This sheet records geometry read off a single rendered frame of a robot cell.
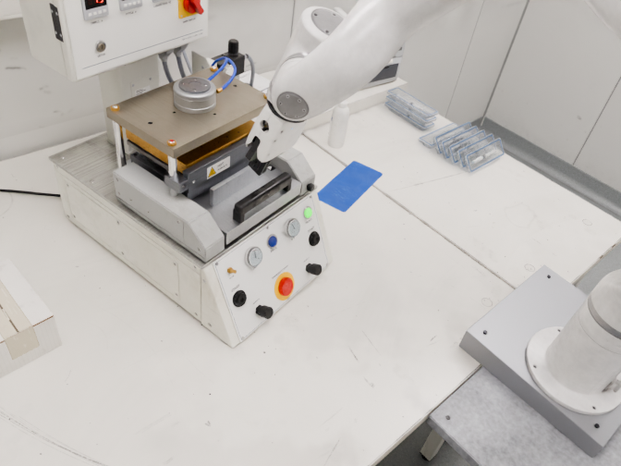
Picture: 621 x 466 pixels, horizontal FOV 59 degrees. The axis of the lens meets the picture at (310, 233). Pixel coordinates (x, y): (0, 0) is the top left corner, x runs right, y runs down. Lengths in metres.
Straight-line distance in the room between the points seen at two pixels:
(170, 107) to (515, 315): 0.82
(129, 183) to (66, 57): 0.24
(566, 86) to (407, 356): 2.34
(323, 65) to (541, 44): 2.61
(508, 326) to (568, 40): 2.21
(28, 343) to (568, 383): 0.99
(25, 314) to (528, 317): 0.98
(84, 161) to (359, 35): 0.72
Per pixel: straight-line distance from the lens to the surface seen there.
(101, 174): 1.22
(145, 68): 1.20
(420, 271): 1.33
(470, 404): 1.14
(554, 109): 3.31
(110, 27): 1.08
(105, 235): 1.26
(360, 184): 1.54
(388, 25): 0.75
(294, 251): 1.17
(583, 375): 1.14
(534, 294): 1.31
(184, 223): 0.99
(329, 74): 0.73
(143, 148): 1.10
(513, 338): 1.20
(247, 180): 1.10
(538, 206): 1.68
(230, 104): 1.10
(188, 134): 1.00
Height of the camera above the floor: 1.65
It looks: 42 degrees down
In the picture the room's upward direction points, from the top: 10 degrees clockwise
